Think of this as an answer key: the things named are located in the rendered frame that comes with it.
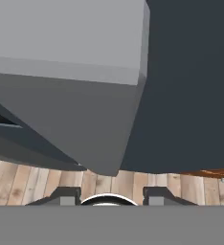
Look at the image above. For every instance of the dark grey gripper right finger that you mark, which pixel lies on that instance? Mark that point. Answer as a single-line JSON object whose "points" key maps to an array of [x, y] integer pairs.
{"points": [[157, 193]]}

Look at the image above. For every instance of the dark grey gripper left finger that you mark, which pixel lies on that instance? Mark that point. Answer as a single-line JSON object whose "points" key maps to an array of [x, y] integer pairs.
{"points": [[67, 193]]}

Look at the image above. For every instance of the grey fridge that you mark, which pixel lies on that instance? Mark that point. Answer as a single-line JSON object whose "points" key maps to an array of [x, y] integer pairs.
{"points": [[69, 95]]}

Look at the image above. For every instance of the white and black round thing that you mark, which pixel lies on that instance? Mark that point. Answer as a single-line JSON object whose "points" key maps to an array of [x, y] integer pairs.
{"points": [[108, 196]]}

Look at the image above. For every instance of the dark grey cupboard run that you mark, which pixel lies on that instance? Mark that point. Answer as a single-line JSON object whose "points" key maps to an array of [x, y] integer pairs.
{"points": [[24, 143]]}

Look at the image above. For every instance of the dark grey cupboard panel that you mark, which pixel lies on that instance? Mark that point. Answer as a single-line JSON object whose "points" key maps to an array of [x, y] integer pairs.
{"points": [[187, 89]]}

